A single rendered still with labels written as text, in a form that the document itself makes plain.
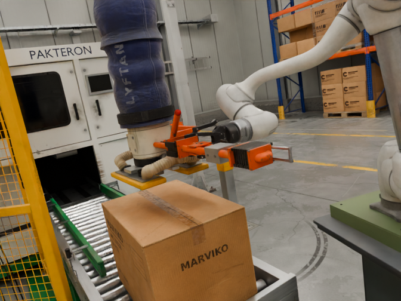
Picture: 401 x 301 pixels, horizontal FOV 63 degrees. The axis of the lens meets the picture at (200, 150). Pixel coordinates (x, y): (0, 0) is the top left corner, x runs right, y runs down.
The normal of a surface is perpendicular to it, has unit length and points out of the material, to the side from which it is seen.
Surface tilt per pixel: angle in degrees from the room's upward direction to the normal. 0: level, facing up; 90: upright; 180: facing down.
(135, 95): 75
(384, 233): 90
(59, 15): 90
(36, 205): 90
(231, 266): 90
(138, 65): 70
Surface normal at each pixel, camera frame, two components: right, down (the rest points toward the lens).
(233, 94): -0.46, -0.26
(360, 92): -0.80, 0.25
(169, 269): 0.48, 0.09
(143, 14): 0.72, 0.17
